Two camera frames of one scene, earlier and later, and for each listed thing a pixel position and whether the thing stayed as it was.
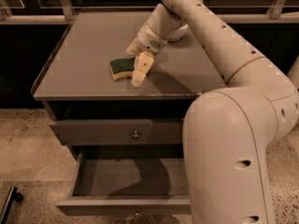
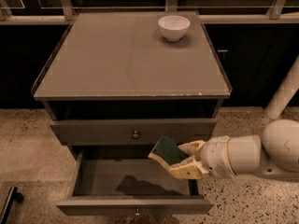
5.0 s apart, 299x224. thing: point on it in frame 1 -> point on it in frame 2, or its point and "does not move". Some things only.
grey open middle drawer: [119, 182] does not move
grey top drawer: [121, 133] does not move
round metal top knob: [135, 135] does not move
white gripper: [147, 40] -> [215, 157]
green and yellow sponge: [122, 67] -> [167, 152]
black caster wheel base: [14, 194] does not move
